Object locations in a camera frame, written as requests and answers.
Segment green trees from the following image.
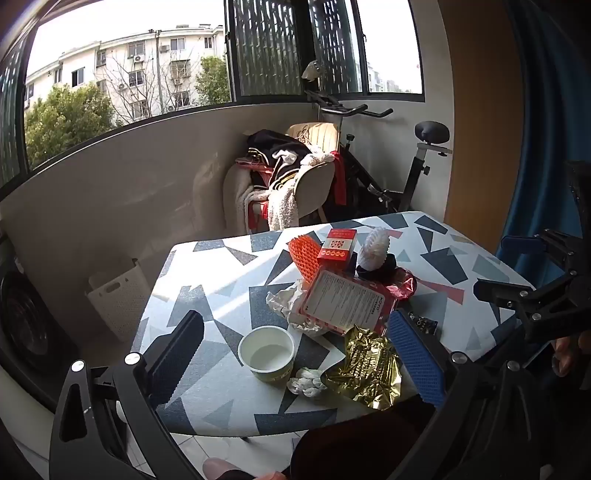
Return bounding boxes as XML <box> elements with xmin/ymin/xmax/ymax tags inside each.
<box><xmin>25</xmin><ymin>83</ymin><xmax>116</xmax><ymax>167</ymax></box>

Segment person's right hand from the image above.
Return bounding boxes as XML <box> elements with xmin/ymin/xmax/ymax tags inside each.
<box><xmin>551</xmin><ymin>335</ymin><xmax>591</xmax><ymax>377</ymax></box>

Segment black object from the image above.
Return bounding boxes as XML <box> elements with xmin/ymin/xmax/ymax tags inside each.
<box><xmin>353</xmin><ymin>254</ymin><xmax>399</xmax><ymax>282</ymax></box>

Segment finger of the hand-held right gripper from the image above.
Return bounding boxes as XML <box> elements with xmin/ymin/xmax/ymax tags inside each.
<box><xmin>473</xmin><ymin>272</ymin><xmax>583</xmax><ymax>344</ymax></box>
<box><xmin>501</xmin><ymin>227</ymin><xmax>585</xmax><ymax>278</ymax></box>

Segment blue curtain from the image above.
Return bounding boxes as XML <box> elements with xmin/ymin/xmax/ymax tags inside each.
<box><xmin>496</xmin><ymin>0</ymin><xmax>591</xmax><ymax>287</ymax></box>

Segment black exercise bike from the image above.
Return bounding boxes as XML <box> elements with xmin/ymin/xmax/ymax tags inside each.
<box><xmin>302</xmin><ymin>90</ymin><xmax>453</xmax><ymax>217</ymax></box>

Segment beige chair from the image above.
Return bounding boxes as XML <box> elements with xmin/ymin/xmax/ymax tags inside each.
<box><xmin>223</xmin><ymin>122</ymin><xmax>342</xmax><ymax>232</ymax></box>

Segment orange foam net sleeve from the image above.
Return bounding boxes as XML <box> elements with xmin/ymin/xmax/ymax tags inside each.
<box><xmin>288</xmin><ymin>234</ymin><xmax>324</xmax><ymax>282</ymax></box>

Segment geometric patterned tablecloth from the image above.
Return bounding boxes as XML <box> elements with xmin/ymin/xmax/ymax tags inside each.
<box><xmin>130</xmin><ymin>211</ymin><xmax>536</xmax><ymax>437</ymax></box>

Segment white paper cup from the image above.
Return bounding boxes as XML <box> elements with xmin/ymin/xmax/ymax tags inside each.
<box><xmin>238</xmin><ymin>325</ymin><xmax>296</xmax><ymax>384</ymax></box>

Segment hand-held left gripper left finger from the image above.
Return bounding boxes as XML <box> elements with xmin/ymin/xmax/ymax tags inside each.
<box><xmin>48</xmin><ymin>310</ymin><xmax>206</xmax><ymax>480</ymax></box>

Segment small black packet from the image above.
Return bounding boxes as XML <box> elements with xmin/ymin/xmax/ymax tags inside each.
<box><xmin>409</xmin><ymin>314</ymin><xmax>439</xmax><ymax>337</ymax></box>

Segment red packet with white label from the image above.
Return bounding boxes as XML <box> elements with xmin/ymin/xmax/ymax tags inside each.
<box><xmin>295</xmin><ymin>268</ymin><xmax>393</xmax><ymax>337</ymax></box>

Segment white fleece blanket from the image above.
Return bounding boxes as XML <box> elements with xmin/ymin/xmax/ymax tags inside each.
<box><xmin>235</xmin><ymin>152</ymin><xmax>335</xmax><ymax>232</ymax></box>

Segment brown round trash bin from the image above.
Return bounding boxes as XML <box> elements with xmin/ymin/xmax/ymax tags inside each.
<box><xmin>291</xmin><ymin>397</ymin><xmax>444</xmax><ymax>480</ymax></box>

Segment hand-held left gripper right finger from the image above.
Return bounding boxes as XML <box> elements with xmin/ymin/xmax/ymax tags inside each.
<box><xmin>387</xmin><ymin>308</ymin><xmax>550</xmax><ymax>480</ymax></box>

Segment dark striped jacket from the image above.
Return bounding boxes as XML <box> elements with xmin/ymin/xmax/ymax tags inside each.
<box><xmin>247</xmin><ymin>129</ymin><xmax>315</xmax><ymax>192</ymax></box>

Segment white foam net sleeve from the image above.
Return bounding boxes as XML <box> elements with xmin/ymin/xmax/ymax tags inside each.
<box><xmin>358</xmin><ymin>227</ymin><xmax>392</xmax><ymax>271</ymax></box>

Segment dark framed window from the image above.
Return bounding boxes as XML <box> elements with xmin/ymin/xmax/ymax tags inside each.
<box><xmin>0</xmin><ymin>0</ymin><xmax>426</xmax><ymax>185</ymax></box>

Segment white tissue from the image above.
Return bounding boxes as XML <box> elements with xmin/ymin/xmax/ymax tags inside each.
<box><xmin>287</xmin><ymin>367</ymin><xmax>328</xmax><ymax>398</ymax></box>

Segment small printed cardboard box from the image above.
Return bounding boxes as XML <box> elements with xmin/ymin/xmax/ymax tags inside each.
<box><xmin>316</xmin><ymin>227</ymin><xmax>358</xmax><ymax>278</ymax></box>

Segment white paper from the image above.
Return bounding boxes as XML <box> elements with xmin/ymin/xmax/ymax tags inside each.
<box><xmin>265</xmin><ymin>281</ymin><xmax>338</xmax><ymax>337</ymax></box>

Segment white laundry basket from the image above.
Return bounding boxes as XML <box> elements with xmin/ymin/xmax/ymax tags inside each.
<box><xmin>84</xmin><ymin>257</ymin><xmax>148</xmax><ymax>342</ymax></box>

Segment white apartment building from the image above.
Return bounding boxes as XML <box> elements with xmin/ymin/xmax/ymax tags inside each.
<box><xmin>23</xmin><ymin>25</ymin><xmax>227</xmax><ymax>127</ymax></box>

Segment gold foil wrapper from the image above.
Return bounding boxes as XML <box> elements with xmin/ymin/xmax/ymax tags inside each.
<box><xmin>321</xmin><ymin>324</ymin><xmax>403</xmax><ymax>411</ymax></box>

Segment red cloth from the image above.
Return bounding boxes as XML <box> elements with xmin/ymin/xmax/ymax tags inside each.
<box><xmin>330</xmin><ymin>152</ymin><xmax>347</xmax><ymax>208</ymax></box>

